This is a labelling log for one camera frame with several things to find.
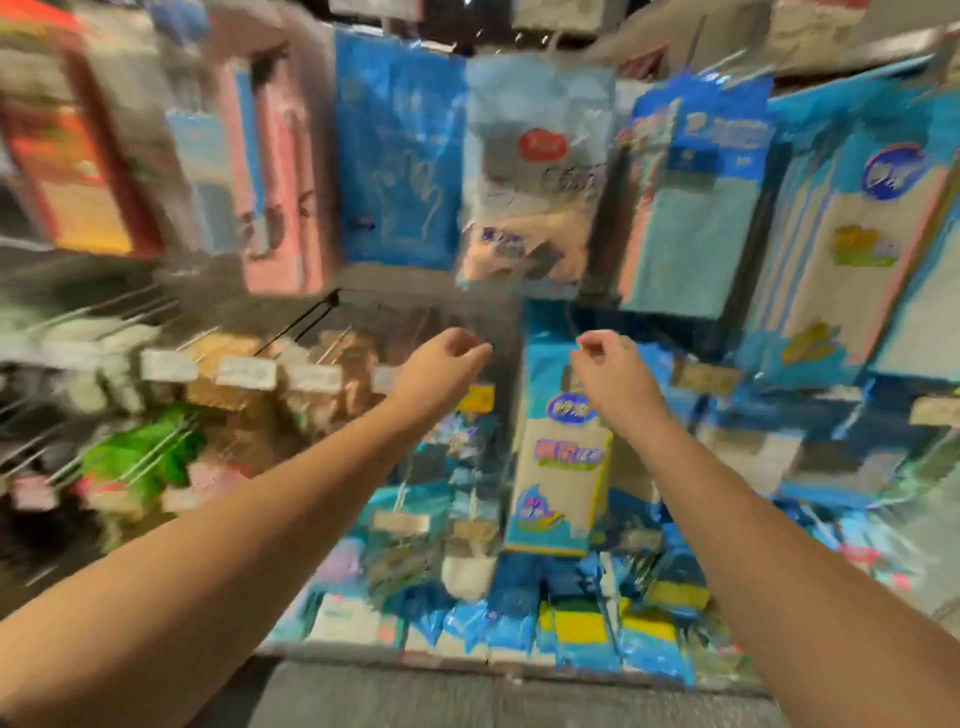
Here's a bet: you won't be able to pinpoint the teal cloth packets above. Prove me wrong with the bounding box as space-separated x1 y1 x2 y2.
349 477 462 605

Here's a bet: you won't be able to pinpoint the yellow green sponge packets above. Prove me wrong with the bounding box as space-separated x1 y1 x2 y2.
537 589 702 687

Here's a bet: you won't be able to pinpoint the hanging blue glove packets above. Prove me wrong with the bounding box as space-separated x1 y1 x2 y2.
331 28 471 275

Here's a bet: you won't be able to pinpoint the pink goods pile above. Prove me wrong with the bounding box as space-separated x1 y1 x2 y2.
154 454 260 522

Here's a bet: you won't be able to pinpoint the yellowish price tag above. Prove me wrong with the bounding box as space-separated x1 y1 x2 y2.
673 358 749 401
906 393 960 431

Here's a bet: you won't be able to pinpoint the pale white price tag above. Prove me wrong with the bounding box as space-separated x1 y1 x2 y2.
216 354 281 393
138 346 201 386
283 361 348 398

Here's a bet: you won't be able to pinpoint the row of chopstick packets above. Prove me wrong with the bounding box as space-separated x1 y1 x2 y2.
0 0 170 260

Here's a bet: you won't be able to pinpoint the hanging pink packets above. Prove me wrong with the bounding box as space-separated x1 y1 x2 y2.
207 51 341 300

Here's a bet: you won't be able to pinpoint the person's right forearm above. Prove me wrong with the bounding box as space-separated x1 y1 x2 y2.
627 417 960 728

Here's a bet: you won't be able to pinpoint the striped sponge packets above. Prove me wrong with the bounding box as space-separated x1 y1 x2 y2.
607 514 717 620

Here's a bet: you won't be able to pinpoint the row of white price tags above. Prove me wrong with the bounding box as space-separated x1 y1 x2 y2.
0 322 144 377

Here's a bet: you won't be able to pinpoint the teal microfiber packs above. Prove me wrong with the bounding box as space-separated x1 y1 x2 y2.
613 73 776 323

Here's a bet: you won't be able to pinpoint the blue antibacterial cloth packets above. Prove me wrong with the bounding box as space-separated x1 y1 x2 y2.
642 342 710 515

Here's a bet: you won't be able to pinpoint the hanging brownish packets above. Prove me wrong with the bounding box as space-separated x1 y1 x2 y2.
177 327 387 440

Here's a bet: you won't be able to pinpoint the hanging blue grey packets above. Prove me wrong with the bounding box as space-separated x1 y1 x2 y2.
75 0 245 260

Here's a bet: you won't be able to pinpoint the bright yellow price tag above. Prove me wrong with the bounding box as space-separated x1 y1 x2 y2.
456 381 498 419

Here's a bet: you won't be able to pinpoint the person's left hand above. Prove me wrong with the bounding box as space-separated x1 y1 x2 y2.
381 325 495 438

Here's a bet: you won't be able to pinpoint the small yellowish shelf tag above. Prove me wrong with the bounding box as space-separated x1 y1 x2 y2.
370 508 435 539

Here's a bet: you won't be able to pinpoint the person's right hand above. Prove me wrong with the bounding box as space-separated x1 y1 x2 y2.
568 328 671 446

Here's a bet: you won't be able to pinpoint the white cloth packets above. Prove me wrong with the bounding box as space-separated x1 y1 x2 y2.
741 79 960 387

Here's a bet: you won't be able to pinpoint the hanging green packets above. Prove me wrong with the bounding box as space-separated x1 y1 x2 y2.
72 409 207 515

